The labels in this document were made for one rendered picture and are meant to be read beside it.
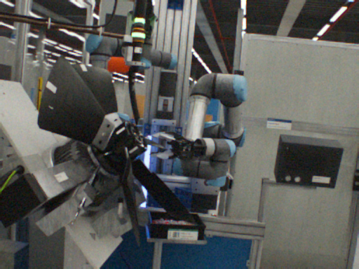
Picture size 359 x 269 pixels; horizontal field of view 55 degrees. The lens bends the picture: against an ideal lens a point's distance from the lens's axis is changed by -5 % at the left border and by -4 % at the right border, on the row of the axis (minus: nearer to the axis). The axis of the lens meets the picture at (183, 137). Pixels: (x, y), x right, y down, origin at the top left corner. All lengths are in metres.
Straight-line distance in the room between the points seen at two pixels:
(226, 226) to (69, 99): 0.94
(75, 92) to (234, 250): 1.04
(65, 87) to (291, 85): 2.32
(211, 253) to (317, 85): 1.86
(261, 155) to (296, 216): 0.60
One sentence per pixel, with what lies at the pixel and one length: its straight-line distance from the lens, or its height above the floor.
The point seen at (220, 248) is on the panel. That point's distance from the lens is 1.69.
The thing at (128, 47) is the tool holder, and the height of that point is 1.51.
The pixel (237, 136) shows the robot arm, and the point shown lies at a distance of 1.90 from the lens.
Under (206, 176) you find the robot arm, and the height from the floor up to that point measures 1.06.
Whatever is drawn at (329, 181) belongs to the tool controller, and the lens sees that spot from 1.63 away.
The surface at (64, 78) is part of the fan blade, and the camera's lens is 1.00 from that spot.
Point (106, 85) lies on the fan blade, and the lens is 1.32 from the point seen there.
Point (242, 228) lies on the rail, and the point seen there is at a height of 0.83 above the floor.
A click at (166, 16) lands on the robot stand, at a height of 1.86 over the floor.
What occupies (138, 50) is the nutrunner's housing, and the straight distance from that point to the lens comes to 1.26.
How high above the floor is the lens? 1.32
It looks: 4 degrees down
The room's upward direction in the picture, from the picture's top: 6 degrees clockwise
